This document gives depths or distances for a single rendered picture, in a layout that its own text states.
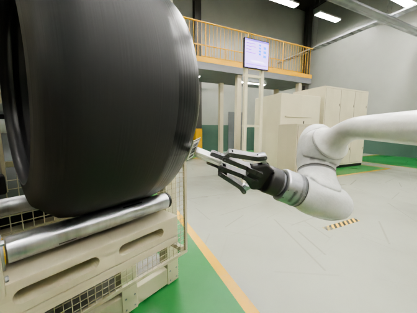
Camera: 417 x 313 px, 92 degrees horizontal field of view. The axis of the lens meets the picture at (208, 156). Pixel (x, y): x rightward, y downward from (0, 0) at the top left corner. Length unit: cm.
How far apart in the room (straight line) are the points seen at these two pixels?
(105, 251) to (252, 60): 426
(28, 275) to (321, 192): 61
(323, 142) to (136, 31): 51
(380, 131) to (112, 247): 59
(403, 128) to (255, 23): 1281
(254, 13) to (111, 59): 1300
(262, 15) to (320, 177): 1316
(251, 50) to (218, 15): 764
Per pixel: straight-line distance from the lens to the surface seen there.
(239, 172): 53
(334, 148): 63
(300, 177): 57
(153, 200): 57
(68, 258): 50
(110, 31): 37
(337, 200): 62
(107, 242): 51
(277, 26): 1408
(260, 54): 464
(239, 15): 1270
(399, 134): 47
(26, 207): 76
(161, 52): 41
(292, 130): 483
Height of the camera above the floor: 110
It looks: 7 degrees down
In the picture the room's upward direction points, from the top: straight up
